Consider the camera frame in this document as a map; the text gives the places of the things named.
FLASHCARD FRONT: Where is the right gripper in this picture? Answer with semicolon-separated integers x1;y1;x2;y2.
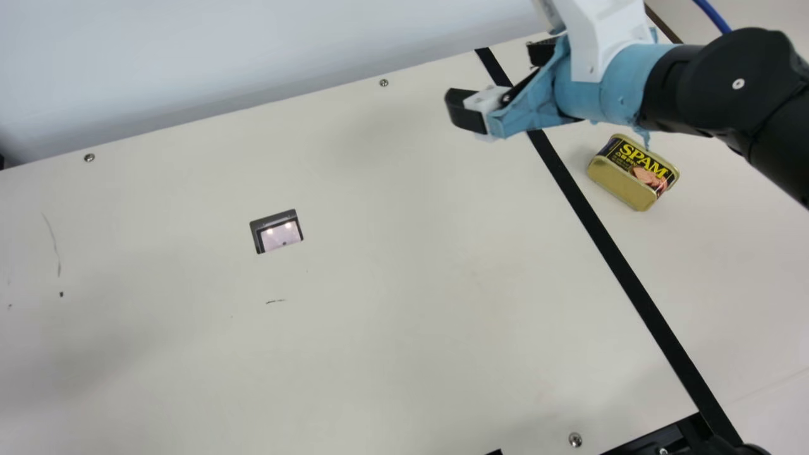
444;32;678;147

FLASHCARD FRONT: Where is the blue cable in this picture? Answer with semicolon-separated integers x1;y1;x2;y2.
691;0;734;35

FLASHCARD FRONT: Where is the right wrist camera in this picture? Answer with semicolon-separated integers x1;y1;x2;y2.
533;0;659;83

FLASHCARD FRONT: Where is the black strip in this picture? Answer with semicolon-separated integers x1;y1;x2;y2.
473;47;746;447

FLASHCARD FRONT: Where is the gold rectangular tin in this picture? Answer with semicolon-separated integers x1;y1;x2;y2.
586;133;681;213

